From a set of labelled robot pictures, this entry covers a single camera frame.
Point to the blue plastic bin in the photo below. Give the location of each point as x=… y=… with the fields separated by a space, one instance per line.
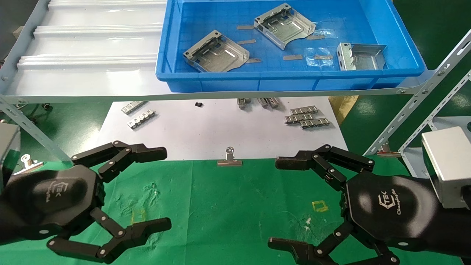
x=279 y=79

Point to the brown cardboard piece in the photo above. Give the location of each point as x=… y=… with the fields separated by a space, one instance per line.
x=342 y=108

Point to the gray metal shelf unit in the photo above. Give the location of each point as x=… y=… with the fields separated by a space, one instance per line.
x=414 y=162

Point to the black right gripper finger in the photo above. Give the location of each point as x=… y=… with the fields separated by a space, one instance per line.
x=305 y=252
x=323 y=158

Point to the green table cloth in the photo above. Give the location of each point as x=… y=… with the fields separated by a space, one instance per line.
x=235 y=213

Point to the gray tape strip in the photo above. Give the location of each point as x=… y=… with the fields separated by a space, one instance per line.
x=254 y=60
x=292 y=57
x=246 y=41
x=245 y=27
x=316 y=37
x=323 y=57

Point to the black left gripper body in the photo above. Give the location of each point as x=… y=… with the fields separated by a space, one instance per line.
x=55 y=198

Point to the sheet metal bracket part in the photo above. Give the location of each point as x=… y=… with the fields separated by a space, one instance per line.
x=285 y=25
x=217 y=53

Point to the white corrugated panel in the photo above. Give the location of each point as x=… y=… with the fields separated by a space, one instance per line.
x=92 y=44

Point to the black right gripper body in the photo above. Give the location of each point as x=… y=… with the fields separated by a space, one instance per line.
x=393 y=209

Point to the clear plastic film piece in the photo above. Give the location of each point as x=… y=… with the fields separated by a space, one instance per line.
x=320 y=62
x=331 y=32

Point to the white paper sheet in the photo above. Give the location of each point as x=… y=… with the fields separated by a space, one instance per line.
x=206 y=129

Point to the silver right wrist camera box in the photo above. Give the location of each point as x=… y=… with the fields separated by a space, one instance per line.
x=449 y=165

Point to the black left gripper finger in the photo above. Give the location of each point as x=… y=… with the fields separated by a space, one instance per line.
x=132 y=232
x=125 y=151

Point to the black caster wheel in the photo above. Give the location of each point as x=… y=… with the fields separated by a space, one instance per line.
x=46 y=107

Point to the gray metal rack frame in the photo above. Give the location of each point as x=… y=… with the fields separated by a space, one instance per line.
x=432 y=78

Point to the folded sheet metal box part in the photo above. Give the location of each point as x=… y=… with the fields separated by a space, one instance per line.
x=362 y=58

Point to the small slotted metal strip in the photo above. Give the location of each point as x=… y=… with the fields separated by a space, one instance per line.
x=243 y=102
x=314 y=123
x=134 y=107
x=141 y=119
x=273 y=102
x=263 y=102
x=298 y=118
x=304 y=110

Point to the silver binder clip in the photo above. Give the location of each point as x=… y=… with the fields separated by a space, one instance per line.
x=386 y=151
x=229 y=159
x=27 y=163

